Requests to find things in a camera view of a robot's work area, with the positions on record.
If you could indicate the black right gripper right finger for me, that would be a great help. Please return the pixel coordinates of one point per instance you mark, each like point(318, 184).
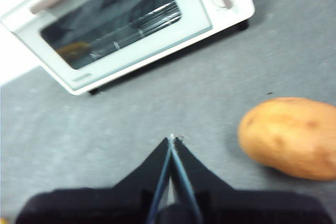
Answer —
point(236, 208)

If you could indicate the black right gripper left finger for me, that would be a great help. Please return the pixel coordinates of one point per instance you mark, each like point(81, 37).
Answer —
point(126, 203)

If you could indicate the white toaster oven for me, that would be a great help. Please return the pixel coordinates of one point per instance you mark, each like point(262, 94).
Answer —
point(231, 24)

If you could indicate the brown potato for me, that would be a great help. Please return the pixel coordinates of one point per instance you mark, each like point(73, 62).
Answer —
point(288, 137)

